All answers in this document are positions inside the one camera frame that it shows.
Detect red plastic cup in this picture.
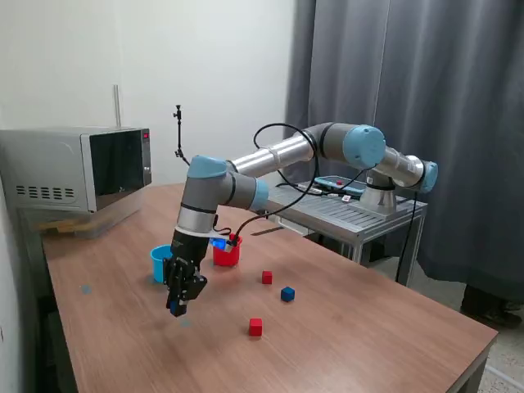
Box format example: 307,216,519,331
212,235,243,268

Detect silver microwave oven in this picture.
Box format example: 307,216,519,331
0,126,153,215

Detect dark shoe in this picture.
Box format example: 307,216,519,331
460,286,524,328

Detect black camera cable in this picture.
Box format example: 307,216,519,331
233,121,369,246

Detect blue teach pendant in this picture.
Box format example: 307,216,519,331
314,174,365,197

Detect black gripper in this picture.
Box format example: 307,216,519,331
163,228,213,318

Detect grey metal cart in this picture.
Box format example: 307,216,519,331
248,179,429,287

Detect pendant cable with silver plug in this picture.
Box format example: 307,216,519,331
274,182,343,201

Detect grey curtain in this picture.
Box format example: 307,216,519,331
282,0,524,296

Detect blue plastic cup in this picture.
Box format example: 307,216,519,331
150,244,175,285

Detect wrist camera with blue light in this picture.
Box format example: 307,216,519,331
208,235,242,252

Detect black cart cable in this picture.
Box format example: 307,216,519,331
395,190,418,283

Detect wooden blocks under microwave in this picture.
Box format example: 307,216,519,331
40,219,92,237

